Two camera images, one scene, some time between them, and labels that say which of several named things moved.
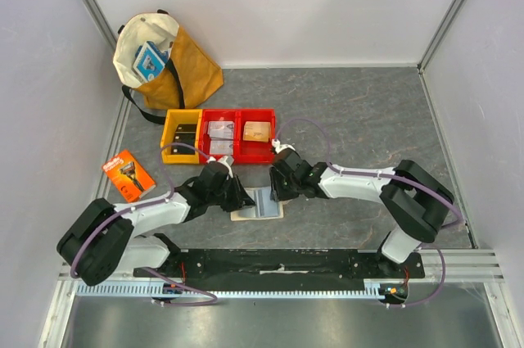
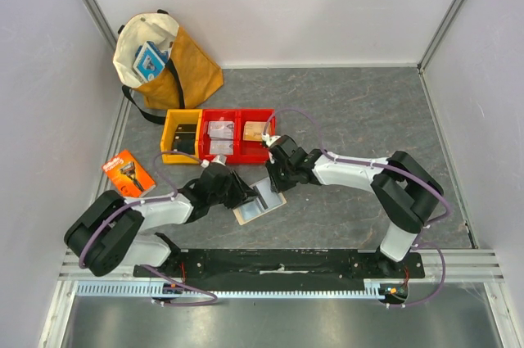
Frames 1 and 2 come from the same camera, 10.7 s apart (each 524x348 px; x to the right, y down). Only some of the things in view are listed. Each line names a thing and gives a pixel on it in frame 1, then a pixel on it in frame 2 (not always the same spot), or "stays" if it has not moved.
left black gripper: x=241 y=198 stays
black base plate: x=287 y=266 stays
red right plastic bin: x=247 y=152 stays
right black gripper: x=282 y=183 → x=277 y=174
